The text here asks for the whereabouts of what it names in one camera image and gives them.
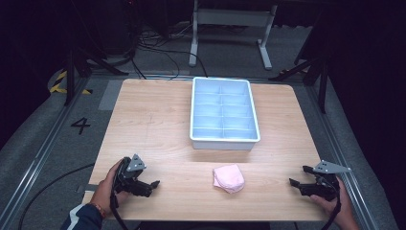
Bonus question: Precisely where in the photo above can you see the orange wrist bracelet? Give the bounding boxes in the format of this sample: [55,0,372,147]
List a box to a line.
[89,202,107,219]

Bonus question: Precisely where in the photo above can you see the black tripod stand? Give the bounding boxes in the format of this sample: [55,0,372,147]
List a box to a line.
[62,44,130,107]
[268,47,330,115]

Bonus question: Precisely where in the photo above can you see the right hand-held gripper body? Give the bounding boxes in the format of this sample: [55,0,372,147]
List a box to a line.
[300,159,352,202]

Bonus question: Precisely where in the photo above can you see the tangled black floor cables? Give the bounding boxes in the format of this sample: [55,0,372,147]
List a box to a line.
[129,25,209,81]

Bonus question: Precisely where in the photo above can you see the white divided plastic box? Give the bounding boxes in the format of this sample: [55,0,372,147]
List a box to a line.
[189,76,261,151]

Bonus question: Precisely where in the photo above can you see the grey tape patch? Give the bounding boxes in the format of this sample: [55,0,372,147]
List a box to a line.
[98,79,124,112]

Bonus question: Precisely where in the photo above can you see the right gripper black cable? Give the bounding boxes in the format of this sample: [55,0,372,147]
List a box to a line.
[320,180,343,230]

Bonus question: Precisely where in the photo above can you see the black floor cable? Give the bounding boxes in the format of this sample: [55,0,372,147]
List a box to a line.
[17,162,96,230]

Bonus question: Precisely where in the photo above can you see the folded pink cloth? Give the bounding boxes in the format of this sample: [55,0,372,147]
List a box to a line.
[212,163,246,195]

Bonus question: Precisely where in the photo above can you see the person's left hand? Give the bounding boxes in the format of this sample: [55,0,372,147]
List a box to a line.
[89,158,131,216]

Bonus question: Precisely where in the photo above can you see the white metal desk frame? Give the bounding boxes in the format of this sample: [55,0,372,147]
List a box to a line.
[188,0,280,71]

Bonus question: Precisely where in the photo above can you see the person's right hand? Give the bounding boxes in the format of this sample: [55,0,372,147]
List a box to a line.
[309,177,361,230]

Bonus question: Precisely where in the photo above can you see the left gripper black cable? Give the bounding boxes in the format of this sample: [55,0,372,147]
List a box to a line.
[109,188,130,230]

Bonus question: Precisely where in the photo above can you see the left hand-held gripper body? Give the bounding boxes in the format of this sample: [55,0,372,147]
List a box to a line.
[112,153,148,196]

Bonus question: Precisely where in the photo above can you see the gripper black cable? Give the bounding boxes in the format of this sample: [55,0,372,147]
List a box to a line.
[320,180,343,230]
[109,188,130,230]

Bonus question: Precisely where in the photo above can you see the metal floor rail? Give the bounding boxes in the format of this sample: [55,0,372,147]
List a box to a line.
[303,83,379,230]
[0,76,92,226]

